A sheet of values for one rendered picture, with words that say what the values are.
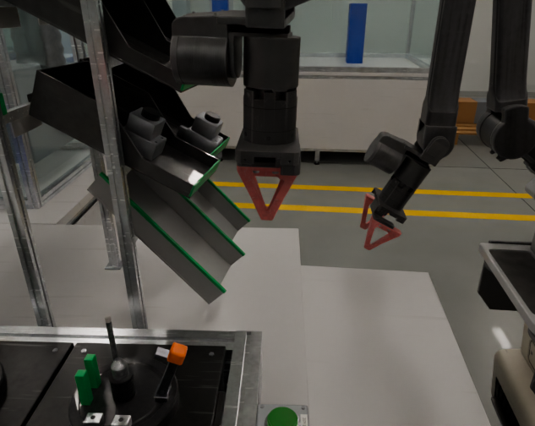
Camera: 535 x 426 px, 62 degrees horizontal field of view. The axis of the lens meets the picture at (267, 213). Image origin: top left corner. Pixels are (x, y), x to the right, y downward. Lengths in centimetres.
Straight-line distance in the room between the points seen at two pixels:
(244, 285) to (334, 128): 348
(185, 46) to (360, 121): 400
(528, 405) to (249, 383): 54
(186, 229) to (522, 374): 71
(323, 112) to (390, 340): 360
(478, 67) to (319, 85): 544
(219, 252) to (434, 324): 47
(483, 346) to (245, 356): 179
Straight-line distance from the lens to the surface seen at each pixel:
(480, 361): 233
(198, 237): 87
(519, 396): 102
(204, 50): 47
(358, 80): 436
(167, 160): 77
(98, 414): 63
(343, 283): 108
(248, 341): 77
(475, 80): 943
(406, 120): 449
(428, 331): 99
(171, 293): 106
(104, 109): 68
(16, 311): 112
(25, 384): 76
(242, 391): 69
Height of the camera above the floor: 146
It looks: 25 degrees down
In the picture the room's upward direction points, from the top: straight up
